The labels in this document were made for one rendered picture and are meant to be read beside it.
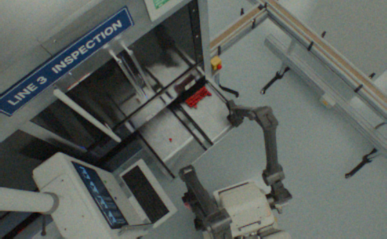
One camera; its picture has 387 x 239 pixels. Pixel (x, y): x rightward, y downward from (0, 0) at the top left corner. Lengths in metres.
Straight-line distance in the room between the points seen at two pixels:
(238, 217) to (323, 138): 1.80
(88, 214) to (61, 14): 0.83
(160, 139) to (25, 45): 1.24
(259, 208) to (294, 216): 1.45
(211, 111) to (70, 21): 1.30
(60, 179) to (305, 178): 2.22
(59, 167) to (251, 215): 0.95
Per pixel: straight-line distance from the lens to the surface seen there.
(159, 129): 2.14
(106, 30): 1.21
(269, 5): 2.52
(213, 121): 2.11
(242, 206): 1.51
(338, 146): 3.19
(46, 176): 1.58
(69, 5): 1.16
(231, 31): 2.38
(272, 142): 1.50
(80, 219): 1.44
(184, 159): 2.06
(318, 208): 3.04
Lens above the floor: 2.90
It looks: 70 degrees down
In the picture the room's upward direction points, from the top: 11 degrees counter-clockwise
